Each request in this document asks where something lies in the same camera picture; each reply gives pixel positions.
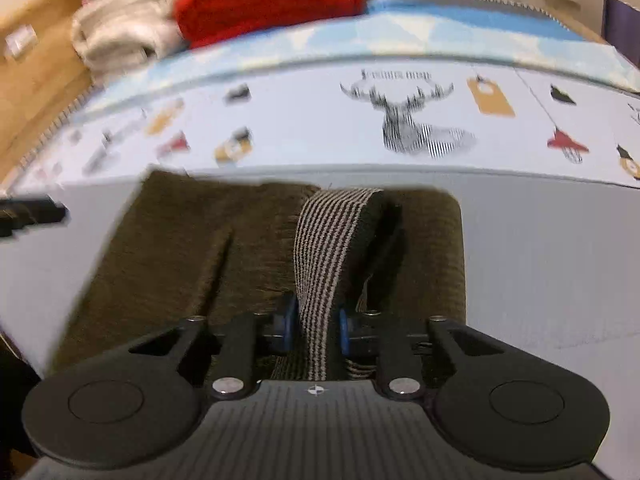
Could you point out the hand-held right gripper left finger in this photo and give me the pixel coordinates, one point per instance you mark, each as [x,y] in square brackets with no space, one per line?
[289,327]

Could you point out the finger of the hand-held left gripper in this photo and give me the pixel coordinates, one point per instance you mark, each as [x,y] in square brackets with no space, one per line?
[30,212]

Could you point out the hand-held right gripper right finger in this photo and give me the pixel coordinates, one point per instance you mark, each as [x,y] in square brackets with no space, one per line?
[344,332]

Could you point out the dark olive pants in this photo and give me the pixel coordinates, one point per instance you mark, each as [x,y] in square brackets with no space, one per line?
[175,250]

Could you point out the white box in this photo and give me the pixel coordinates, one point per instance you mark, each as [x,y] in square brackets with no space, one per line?
[21,41]

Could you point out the deer print bed sheet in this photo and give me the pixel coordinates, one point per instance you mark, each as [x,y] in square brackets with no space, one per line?
[525,240]

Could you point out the white cloth pile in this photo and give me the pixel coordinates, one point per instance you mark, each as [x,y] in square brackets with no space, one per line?
[125,30]

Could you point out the blue white patterned blanket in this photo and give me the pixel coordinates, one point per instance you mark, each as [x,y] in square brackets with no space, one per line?
[450,35]

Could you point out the red knit blanket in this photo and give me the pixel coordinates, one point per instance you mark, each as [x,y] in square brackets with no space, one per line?
[270,2]

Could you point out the purple rolled mat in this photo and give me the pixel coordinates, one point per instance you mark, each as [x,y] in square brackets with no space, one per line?
[622,27]

